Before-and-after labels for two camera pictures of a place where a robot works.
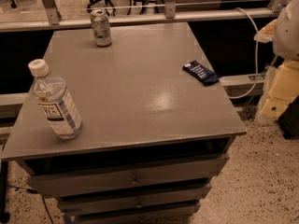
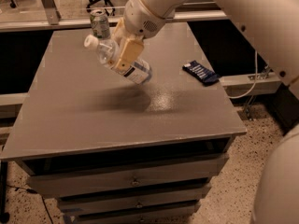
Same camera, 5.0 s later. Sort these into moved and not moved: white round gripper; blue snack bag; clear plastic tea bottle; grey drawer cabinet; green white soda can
Moved: clear plastic tea bottle; white round gripper
Not moved: blue snack bag; grey drawer cabinet; green white soda can
